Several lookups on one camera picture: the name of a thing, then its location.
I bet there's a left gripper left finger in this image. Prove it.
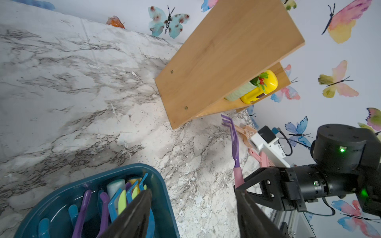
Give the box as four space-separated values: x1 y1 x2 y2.
100 189 152 238

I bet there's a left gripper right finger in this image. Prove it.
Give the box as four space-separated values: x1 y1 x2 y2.
235 189 285 238

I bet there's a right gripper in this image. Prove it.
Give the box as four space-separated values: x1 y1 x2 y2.
234 165 360 212

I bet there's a purple rake pink handle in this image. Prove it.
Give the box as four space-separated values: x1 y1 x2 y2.
221 115 245 188
72 189 92 238

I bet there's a teal plastic storage box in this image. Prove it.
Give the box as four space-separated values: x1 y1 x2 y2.
14 164 180 238

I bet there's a green shovel brown handle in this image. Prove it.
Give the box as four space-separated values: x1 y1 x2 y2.
118 190 127 215

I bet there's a blue rake yellow handle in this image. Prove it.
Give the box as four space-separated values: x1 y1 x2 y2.
126 177 142 203

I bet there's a light blue fork white handle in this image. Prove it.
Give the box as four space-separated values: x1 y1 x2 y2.
106 179 126 199

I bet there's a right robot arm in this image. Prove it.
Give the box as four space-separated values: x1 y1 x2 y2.
237 124 381 216

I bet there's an orange pink sieve shovel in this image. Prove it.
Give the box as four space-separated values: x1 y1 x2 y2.
235 125 274 168

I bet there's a yellow canister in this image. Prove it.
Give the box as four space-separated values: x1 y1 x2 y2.
240 70 278 104

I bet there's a potted red flower plant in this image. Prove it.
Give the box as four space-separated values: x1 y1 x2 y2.
224 72 269 101

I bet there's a wooden shelf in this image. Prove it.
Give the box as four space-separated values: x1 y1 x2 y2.
155 1 305 129

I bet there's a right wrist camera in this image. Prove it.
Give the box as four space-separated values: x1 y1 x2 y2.
251 126 290 168

